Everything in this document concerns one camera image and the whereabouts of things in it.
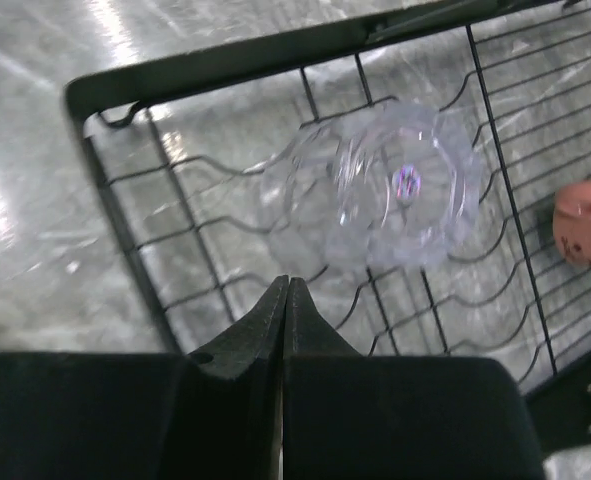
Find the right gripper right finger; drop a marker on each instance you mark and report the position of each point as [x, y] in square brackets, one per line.
[349, 416]

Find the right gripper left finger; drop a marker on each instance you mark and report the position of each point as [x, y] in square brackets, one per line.
[213, 413]

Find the pink coffee mug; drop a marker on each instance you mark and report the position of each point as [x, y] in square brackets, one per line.
[572, 223]

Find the clear plastic cup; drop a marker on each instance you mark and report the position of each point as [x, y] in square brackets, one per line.
[396, 184]

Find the black wire dish rack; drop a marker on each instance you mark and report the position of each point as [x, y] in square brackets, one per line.
[215, 170]

